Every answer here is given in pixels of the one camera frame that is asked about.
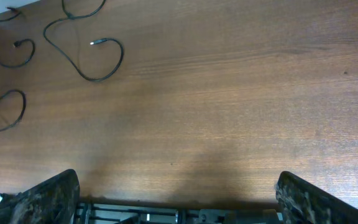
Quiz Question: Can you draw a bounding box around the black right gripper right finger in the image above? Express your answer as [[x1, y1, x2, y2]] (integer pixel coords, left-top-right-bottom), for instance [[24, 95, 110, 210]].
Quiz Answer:
[[275, 171, 358, 224]]

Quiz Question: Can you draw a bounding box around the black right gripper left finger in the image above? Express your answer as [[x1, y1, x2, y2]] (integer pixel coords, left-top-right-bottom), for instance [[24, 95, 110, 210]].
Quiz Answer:
[[0, 169, 80, 223]]

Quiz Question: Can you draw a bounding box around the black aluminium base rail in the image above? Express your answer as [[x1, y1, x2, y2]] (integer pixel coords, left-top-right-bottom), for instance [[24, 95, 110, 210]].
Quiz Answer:
[[70, 202, 284, 224]]

